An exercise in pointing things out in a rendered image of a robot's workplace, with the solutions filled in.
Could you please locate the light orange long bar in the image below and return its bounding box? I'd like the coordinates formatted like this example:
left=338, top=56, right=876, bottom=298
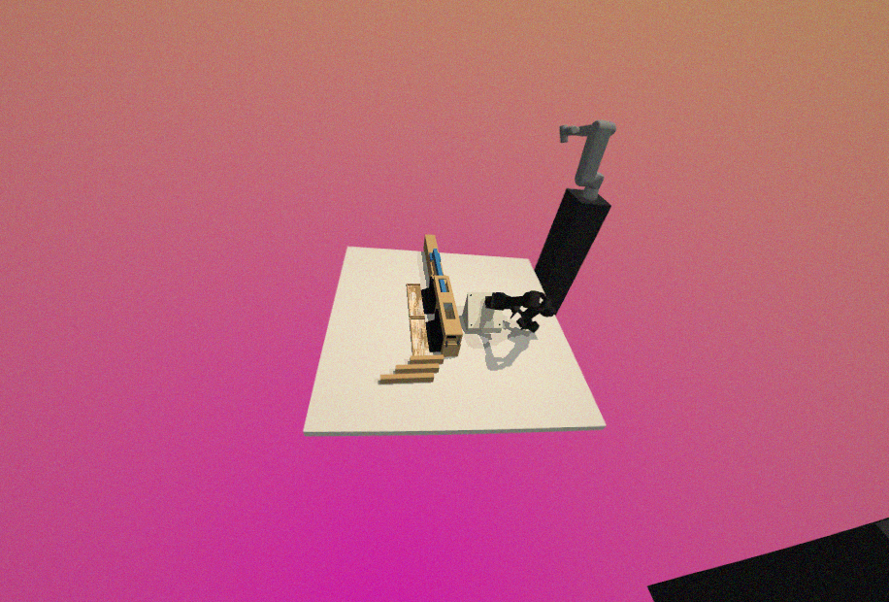
left=379, top=373, right=434, bottom=385

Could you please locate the tan rectangular bar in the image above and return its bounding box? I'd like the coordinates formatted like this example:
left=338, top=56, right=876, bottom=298
left=395, top=363, right=440, bottom=374

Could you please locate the tan wooden bar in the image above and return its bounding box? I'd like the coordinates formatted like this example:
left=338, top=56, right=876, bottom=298
left=410, top=355, right=444, bottom=364

